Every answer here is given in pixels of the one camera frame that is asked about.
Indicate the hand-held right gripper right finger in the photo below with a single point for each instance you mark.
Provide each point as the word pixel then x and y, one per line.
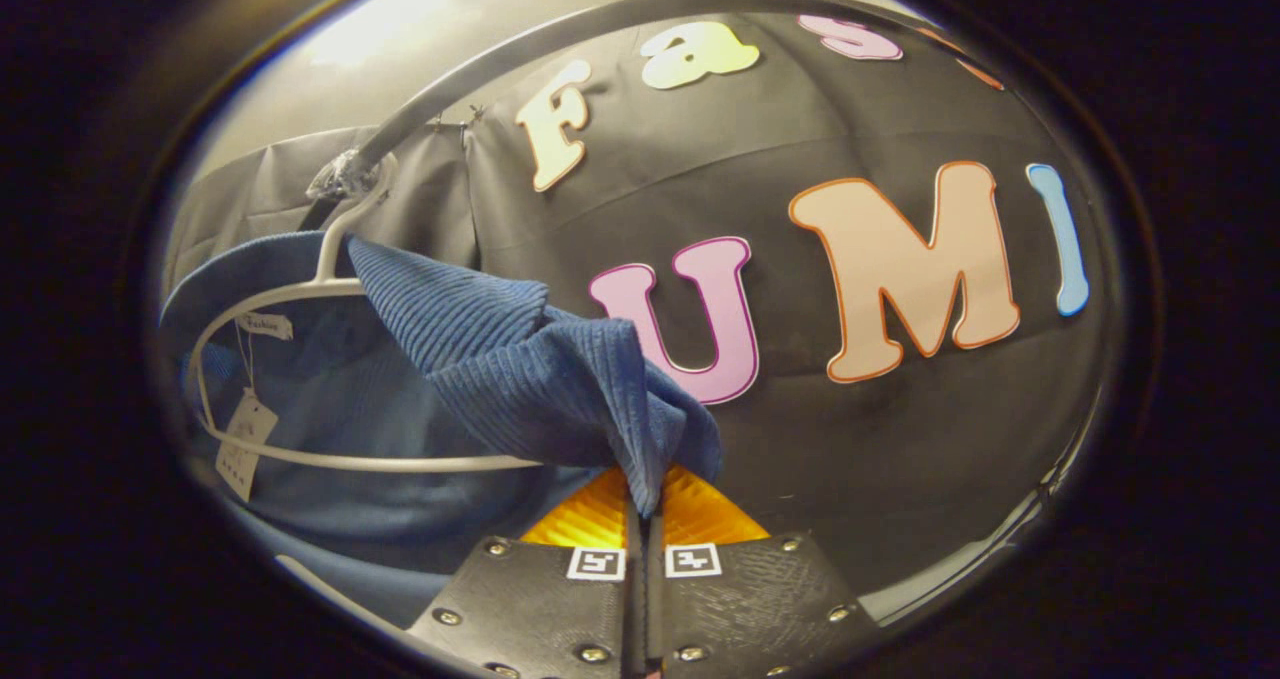
pixel 750 609

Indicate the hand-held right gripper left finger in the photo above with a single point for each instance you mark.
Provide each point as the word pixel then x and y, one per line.
pixel 545 609

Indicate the white plastic hanger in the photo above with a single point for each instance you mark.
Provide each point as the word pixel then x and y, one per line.
pixel 330 284

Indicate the black clothes rack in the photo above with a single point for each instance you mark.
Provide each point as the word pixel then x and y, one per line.
pixel 560 34

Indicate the black backdrop cloth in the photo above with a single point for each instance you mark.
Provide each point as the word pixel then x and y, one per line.
pixel 850 459

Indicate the white paper hang tag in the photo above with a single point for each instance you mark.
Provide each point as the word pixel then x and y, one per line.
pixel 245 439

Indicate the clear tape wrap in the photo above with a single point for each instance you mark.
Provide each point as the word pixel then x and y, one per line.
pixel 340 174

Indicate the small black clip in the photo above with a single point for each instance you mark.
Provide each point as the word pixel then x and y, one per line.
pixel 437 122
pixel 474 115

